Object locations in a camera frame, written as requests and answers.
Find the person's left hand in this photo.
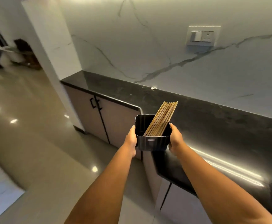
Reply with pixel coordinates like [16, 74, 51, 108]
[123, 125, 137, 159]

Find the person's right hand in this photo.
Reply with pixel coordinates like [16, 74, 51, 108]
[168, 123, 187, 157]

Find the black square plastic container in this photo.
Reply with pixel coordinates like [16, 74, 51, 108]
[134, 114, 172, 152]

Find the person's left forearm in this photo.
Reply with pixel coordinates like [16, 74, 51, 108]
[64, 144, 136, 224]

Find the person's right forearm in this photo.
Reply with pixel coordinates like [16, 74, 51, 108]
[175, 143, 272, 224]

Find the bundle of wooden chopsticks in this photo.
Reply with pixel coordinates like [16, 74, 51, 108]
[143, 101, 179, 137]

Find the beige cabinet door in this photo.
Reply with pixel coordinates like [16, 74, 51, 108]
[142, 150, 172, 210]
[95, 96, 143, 160]
[63, 84, 109, 143]
[160, 183, 211, 224]

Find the dark brown chair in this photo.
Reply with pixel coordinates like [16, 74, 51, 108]
[12, 39, 42, 70]

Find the white wall switch plate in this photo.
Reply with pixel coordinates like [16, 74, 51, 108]
[186, 26, 221, 47]

